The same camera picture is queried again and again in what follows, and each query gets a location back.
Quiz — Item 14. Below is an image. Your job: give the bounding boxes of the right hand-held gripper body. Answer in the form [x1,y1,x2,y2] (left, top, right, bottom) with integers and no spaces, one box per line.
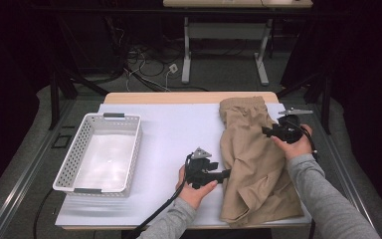
[271,108,314,145]

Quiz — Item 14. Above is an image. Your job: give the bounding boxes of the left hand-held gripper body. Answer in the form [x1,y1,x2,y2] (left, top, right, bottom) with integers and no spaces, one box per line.
[184,146,221,190]

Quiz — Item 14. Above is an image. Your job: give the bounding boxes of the beige shorts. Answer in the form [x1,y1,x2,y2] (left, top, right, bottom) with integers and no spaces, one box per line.
[218,96,304,229]

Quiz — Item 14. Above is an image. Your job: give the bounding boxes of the white perforated plastic basket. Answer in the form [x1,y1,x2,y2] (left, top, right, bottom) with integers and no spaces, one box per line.
[52,113,143,195]

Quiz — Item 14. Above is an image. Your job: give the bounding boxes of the person's right hand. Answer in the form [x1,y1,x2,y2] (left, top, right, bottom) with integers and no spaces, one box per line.
[271,123,313,161]

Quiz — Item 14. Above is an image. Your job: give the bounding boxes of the person's left hand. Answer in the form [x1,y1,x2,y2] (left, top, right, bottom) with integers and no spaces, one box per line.
[175,164,219,211]

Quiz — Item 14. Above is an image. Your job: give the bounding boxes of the white table mat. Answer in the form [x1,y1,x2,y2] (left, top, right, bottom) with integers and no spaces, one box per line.
[55,102,331,228]

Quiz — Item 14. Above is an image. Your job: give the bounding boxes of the black metal stand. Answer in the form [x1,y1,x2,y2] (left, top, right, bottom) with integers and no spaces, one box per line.
[277,66,332,135]
[48,13,110,131]

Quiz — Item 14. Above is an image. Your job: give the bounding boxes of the wooden table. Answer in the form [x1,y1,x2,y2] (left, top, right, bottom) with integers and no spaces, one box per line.
[61,91,331,232]

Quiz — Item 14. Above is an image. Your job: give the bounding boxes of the dark curtain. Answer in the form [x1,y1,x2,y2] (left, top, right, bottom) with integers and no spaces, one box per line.
[280,0,382,213]
[0,0,53,203]

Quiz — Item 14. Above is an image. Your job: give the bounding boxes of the white-legged desk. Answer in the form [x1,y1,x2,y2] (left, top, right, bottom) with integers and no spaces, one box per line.
[162,0,314,87]

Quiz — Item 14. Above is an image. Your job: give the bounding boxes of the right hand-held gripper cable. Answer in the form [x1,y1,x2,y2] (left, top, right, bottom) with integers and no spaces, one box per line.
[289,120,318,160]

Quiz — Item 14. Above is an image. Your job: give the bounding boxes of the hand-held gripper cable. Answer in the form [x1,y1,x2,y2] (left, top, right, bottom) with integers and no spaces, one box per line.
[289,120,318,160]
[125,152,193,238]

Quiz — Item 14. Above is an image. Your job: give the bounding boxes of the aluminium floor rail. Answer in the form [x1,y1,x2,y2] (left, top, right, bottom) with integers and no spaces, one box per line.
[0,99,78,239]
[306,103,379,239]

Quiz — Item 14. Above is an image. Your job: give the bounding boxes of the left hand-held gripper cable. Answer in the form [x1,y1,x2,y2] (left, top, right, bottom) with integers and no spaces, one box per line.
[125,152,193,238]

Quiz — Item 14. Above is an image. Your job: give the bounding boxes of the bundle of floor cables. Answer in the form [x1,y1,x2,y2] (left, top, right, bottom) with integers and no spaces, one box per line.
[122,43,210,94]

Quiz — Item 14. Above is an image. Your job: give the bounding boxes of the black floor cable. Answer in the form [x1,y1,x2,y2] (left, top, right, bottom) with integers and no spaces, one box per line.
[32,188,55,239]

